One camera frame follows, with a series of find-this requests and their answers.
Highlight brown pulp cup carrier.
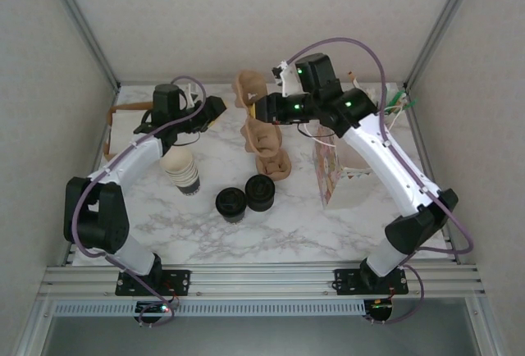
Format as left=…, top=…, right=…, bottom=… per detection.
left=254, top=148, right=294, bottom=181
left=232, top=69, right=285, bottom=157

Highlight beige paper cup stack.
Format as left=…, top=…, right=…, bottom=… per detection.
left=159, top=146, right=202, bottom=198

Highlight cartoon animal print paper bag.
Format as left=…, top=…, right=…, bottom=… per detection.
left=309, top=103, right=407, bottom=212

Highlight black plastic cup lid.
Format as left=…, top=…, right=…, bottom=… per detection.
left=244, top=173, right=276, bottom=205
left=216, top=187, right=249, bottom=216

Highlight dark sleeved paper coffee cup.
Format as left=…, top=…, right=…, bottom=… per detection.
left=247, top=198, right=275, bottom=213
left=220, top=207, right=246, bottom=225

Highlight brown cardboard napkin tray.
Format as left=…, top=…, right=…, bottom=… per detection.
left=105, top=101, right=155, bottom=158

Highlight white paper napkins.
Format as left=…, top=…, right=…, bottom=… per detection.
left=112, top=112, right=148, bottom=144

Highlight controller board with LED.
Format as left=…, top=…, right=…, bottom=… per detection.
left=366, top=298, right=395, bottom=319
left=135, top=300, right=173, bottom=316

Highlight black right camera cable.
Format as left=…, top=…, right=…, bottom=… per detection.
left=297, top=123, right=326, bottom=140

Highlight aluminium back frame rail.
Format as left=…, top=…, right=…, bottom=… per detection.
left=116, top=80, right=409, bottom=87

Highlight aluminium frame post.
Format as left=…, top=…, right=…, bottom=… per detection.
left=40, top=0, right=122, bottom=91
left=403, top=0, right=486, bottom=89

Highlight aluminium side frame rail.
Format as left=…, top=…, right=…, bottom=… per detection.
left=404, top=83, right=459, bottom=265

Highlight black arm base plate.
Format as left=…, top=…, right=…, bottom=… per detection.
left=334, top=267, right=409, bottom=296
left=114, top=268, right=193, bottom=296

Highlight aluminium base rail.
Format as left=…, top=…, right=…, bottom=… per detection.
left=40, top=263, right=489, bottom=303

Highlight grey slotted cable duct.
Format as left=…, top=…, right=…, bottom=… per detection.
left=52, top=300, right=368, bottom=317

